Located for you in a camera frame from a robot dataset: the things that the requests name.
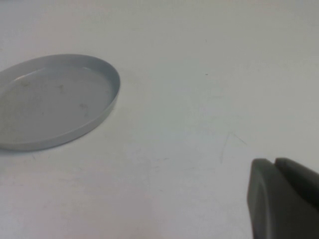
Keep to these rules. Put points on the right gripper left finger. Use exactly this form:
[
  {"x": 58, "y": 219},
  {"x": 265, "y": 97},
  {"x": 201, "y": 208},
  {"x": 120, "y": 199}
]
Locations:
[{"x": 264, "y": 199}]

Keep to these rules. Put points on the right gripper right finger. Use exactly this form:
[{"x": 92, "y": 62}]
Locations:
[{"x": 301, "y": 179}]

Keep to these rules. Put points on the grey round plate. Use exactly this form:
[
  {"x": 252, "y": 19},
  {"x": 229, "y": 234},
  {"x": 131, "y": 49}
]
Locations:
[{"x": 54, "y": 104}]

